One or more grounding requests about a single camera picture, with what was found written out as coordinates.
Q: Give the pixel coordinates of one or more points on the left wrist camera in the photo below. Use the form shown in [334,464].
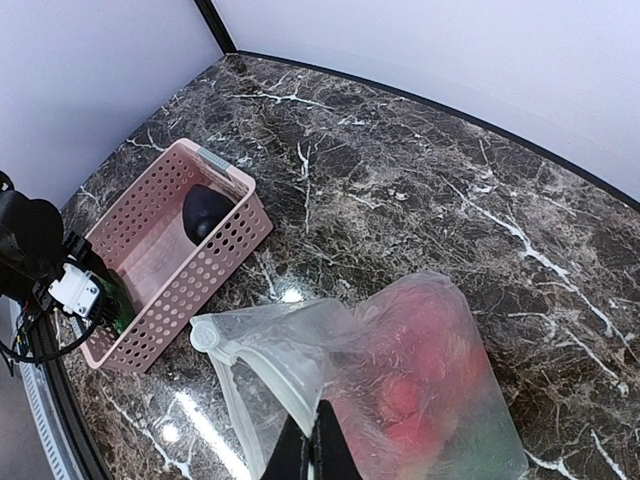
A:
[78,290]

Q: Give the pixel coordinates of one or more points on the black front rail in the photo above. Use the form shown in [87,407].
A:
[75,447]

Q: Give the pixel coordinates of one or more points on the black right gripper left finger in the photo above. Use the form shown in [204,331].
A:
[290,458]

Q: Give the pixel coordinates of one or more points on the dark purple eggplant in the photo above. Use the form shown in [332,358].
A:
[203,209]

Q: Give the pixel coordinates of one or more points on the green cucumber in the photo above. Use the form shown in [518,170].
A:
[119,311]

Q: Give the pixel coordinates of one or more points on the black left corner post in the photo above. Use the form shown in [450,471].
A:
[216,26]

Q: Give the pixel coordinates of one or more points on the clear zip top bag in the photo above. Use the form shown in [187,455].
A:
[279,361]

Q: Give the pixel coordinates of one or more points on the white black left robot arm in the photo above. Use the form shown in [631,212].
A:
[32,250]

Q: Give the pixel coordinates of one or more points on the pink perforated plastic basket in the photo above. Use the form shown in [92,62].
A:
[170,278]

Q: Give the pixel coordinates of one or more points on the white slotted cable duct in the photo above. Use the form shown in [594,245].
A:
[42,414]

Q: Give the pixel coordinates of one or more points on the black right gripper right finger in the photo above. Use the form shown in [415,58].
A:
[331,457]

